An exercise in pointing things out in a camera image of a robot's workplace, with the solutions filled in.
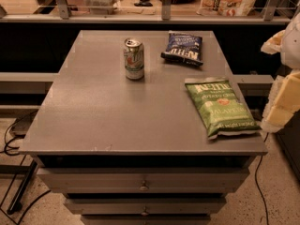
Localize black cable right of cabinet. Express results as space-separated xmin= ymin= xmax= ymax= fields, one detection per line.
xmin=253 ymin=131 xmax=271 ymax=225

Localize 7up soda can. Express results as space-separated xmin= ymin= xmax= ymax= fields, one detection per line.
xmin=124 ymin=37 xmax=144 ymax=80

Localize top drawer with knob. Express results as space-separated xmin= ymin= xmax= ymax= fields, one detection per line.
xmin=37 ymin=168 xmax=249 ymax=194

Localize drawer with knob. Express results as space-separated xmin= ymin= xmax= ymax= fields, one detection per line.
xmin=37 ymin=168 xmax=249 ymax=194
xmin=65 ymin=198 xmax=226 ymax=216

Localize grey drawer cabinet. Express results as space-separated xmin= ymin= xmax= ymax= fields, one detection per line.
xmin=21 ymin=31 xmax=266 ymax=225

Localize blue Kettle chips bag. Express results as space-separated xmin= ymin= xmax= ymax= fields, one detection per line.
xmin=161 ymin=31 xmax=203 ymax=68

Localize black metal stand leg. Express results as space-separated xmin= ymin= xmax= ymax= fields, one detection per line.
xmin=0 ymin=160 xmax=37 ymax=215

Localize colourful snack bag behind railing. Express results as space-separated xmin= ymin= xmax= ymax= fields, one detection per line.
xmin=197 ymin=0 xmax=256 ymax=17

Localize grey metal railing frame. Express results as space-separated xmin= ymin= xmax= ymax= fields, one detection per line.
xmin=0 ymin=0 xmax=300 ymax=25

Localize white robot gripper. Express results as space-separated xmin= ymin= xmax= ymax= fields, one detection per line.
xmin=261 ymin=13 xmax=300 ymax=133

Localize middle drawer with knob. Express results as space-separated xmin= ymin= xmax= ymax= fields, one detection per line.
xmin=65 ymin=198 xmax=226 ymax=216

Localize green Kettle jalapeno chips bag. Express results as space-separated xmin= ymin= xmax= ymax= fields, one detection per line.
xmin=185 ymin=77 xmax=260 ymax=140

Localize black cables on left floor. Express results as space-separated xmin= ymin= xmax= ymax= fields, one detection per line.
xmin=0 ymin=110 xmax=51 ymax=225

